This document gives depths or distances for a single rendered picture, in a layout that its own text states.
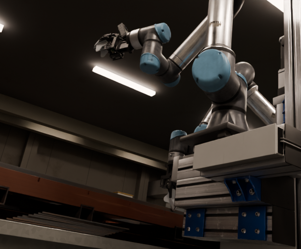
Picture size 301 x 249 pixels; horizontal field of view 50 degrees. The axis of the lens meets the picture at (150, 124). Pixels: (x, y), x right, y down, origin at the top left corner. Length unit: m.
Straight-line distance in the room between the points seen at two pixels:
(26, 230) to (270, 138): 0.59
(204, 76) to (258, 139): 0.32
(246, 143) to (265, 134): 0.05
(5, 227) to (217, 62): 0.71
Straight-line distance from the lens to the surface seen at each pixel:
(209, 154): 0.86
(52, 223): 0.95
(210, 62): 1.02
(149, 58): 1.20
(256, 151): 0.75
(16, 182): 1.05
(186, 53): 1.31
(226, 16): 1.16
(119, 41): 1.38
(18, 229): 0.84
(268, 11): 4.26
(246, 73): 1.54
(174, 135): 1.51
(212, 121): 1.08
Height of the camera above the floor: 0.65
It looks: 21 degrees up
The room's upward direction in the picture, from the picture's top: 9 degrees clockwise
